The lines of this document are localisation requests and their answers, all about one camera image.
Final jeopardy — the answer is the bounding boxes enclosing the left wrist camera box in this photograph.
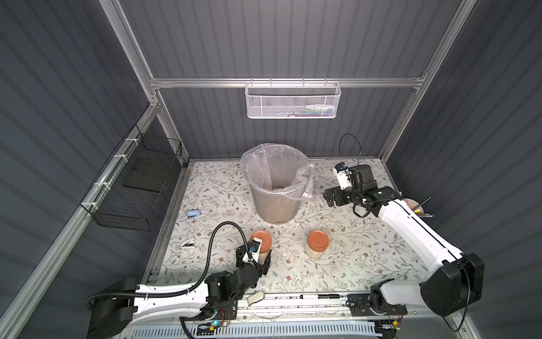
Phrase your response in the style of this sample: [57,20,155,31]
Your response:
[242,237,263,263]

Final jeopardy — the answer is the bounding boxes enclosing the floral table mat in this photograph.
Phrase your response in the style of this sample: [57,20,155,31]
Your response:
[152,158,429,293]

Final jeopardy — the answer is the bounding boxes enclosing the markers in white basket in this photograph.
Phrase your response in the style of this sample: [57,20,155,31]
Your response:
[268,104,337,118]

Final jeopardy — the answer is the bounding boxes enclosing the clear plastic bin liner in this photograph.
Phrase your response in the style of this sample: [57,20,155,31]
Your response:
[241,144,315,201]

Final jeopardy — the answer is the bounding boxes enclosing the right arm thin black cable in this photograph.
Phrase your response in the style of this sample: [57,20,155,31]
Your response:
[338,133,364,170]

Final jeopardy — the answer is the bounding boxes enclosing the white utensil cup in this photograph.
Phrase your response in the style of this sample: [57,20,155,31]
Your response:
[404,198,434,218]

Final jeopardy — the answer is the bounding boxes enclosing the small black white clip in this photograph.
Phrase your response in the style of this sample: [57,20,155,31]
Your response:
[182,240,196,249]

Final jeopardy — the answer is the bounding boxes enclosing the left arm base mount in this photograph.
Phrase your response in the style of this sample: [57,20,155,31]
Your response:
[179,295,239,326]

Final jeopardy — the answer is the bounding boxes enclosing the white tape roll piece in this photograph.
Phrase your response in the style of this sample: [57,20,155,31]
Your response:
[246,291,265,306]

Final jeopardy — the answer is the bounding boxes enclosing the grey trash bin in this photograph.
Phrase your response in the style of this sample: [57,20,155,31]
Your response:
[249,186,302,224]

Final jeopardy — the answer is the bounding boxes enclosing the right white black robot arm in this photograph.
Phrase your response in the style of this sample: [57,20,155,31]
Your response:
[323,162,484,317]

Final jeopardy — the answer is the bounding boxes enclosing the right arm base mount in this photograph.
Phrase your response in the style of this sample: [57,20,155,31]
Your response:
[345,291,408,316]

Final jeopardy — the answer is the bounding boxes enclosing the black wire basket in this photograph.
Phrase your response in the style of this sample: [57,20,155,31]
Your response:
[81,130,183,232]

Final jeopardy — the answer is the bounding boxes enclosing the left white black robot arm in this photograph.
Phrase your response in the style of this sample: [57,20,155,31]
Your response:
[86,240,272,338]

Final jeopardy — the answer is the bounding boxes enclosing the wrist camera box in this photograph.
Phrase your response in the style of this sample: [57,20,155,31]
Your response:
[242,237,263,263]
[333,162,352,190]

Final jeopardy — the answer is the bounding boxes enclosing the white wire mesh basket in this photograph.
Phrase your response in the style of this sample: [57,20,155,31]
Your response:
[244,81,342,119]

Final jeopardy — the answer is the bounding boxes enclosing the oatmeal glass jar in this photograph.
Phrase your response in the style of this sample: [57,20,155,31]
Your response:
[305,242,329,259]
[253,248,272,265]

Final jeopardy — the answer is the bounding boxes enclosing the small blue object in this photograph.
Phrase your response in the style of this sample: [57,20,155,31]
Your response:
[186,209,202,219]

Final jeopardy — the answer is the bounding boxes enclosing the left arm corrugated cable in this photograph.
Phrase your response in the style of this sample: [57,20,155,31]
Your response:
[86,221,251,306]

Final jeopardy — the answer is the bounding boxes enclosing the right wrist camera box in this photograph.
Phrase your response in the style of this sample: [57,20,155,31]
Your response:
[333,162,352,190]

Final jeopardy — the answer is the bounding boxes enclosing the white perforated vent strip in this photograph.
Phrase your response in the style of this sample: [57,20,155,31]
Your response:
[126,321,382,339]

